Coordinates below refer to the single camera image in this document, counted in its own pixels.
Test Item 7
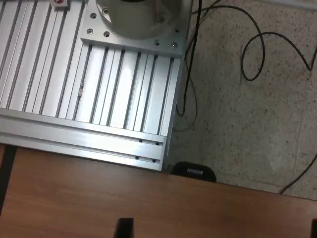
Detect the black floor box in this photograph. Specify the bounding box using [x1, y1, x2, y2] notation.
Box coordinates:
[170, 161, 217, 183]

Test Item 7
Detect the aluminium profile robot stand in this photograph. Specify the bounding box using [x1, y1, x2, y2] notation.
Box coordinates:
[0, 0, 184, 172]

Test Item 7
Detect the aluminium robot mounting plate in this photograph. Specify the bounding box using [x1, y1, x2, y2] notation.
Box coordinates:
[80, 0, 191, 57]

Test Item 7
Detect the thin black floor cable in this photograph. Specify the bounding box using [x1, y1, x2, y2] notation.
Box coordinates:
[280, 158, 317, 194]

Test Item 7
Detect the thick black hanging cable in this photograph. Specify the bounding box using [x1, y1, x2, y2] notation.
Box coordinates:
[175, 0, 203, 117]

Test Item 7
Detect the thin black looping cable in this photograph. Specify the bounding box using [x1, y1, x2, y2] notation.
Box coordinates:
[188, 0, 317, 81]

